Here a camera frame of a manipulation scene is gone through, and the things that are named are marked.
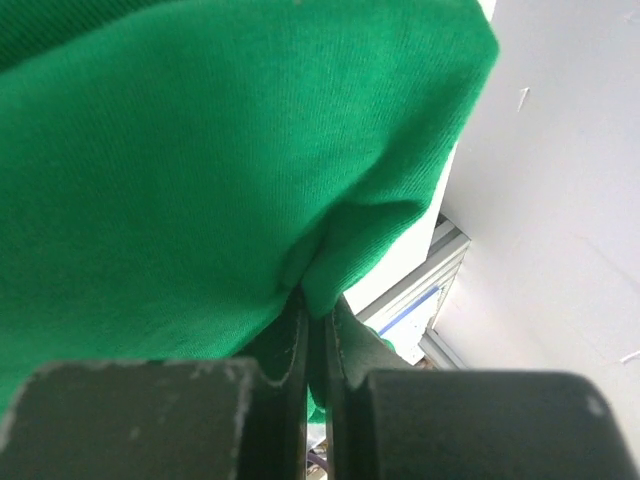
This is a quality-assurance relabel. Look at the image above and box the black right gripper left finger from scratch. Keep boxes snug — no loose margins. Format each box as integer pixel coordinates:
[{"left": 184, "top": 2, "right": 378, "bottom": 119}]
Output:
[{"left": 1, "top": 292, "right": 309, "bottom": 479}]

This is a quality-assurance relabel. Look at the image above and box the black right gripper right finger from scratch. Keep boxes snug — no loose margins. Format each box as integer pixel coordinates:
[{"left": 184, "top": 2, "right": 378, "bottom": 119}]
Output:
[{"left": 324, "top": 302, "right": 639, "bottom": 479}]

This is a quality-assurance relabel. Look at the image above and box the green t shirt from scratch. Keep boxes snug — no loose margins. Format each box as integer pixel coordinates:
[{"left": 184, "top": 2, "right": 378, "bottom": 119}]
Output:
[{"left": 1, "top": 1, "right": 498, "bottom": 406}]

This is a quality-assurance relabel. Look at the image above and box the aluminium front rail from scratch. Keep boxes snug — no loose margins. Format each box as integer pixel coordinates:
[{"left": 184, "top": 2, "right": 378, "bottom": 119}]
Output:
[{"left": 357, "top": 214, "right": 470, "bottom": 370}]

